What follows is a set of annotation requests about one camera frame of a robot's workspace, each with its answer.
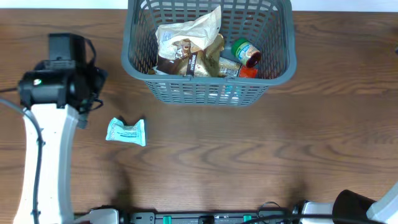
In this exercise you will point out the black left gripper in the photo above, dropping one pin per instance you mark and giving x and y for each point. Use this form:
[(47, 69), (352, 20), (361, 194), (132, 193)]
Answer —
[(94, 83)]

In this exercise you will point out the teal tissue pack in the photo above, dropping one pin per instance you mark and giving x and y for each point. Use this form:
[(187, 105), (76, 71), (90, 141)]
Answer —
[(118, 131)]

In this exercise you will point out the cream paper pouch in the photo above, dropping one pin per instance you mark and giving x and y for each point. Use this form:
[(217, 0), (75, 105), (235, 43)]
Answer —
[(201, 33)]

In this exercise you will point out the gold brown coffee bag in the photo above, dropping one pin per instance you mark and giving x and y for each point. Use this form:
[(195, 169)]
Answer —
[(190, 60)]

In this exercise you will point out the orange pasta packet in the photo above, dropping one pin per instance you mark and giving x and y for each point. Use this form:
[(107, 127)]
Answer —
[(232, 69)]

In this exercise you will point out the green lid jar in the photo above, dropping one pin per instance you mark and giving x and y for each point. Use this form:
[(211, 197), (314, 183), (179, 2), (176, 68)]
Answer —
[(246, 52)]

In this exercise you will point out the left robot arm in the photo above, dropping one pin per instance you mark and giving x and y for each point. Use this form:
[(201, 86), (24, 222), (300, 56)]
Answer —
[(57, 97)]

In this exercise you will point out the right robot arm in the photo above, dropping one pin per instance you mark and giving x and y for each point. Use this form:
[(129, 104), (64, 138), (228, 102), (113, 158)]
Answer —
[(353, 205)]

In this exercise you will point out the grey plastic basket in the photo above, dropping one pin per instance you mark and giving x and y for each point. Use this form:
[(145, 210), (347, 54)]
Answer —
[(268, 25)]

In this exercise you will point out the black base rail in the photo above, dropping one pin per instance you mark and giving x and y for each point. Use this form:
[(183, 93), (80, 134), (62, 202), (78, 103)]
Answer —
[(114, 215)]

